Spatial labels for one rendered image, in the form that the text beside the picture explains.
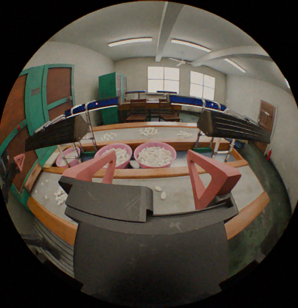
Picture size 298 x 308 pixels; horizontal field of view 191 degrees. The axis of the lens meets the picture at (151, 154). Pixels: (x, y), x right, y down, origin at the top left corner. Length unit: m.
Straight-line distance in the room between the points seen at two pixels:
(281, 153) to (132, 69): 7.12
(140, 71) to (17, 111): 5.10
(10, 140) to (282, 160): 5.34
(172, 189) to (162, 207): 0.11
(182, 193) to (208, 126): 0.33
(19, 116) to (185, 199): 1.29
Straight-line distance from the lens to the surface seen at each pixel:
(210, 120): 0.29
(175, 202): 0.47
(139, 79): 5.30
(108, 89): 3.11
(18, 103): 1.07
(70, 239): 0.51
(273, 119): 4.52
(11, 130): 1.00
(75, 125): 0.31
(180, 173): 0.54
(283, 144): 4.37
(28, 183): 0.98
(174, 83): 5.36
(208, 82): 6.11
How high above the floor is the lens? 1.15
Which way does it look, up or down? 37 degrees down
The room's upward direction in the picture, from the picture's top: straight up
